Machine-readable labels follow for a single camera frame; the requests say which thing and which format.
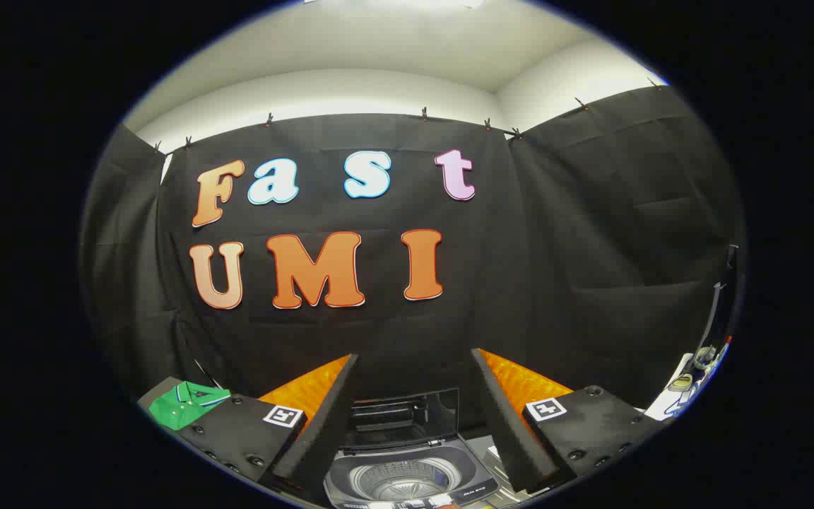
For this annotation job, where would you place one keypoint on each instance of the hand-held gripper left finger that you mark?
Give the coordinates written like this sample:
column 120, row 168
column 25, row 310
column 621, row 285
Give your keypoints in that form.
column 333, row 417

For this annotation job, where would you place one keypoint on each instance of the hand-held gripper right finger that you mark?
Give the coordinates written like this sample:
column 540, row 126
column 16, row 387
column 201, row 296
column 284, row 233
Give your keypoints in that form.
column 502, row 424

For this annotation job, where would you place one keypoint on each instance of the grey washing machine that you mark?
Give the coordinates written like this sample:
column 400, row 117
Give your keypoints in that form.
column 407, row 481

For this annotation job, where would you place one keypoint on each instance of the green polo shirt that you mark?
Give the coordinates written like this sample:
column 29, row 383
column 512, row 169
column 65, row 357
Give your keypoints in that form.
column 184, row 406

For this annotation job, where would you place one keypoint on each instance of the black backdrop cloth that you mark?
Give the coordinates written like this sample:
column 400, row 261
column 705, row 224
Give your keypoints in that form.
column 534, row 283

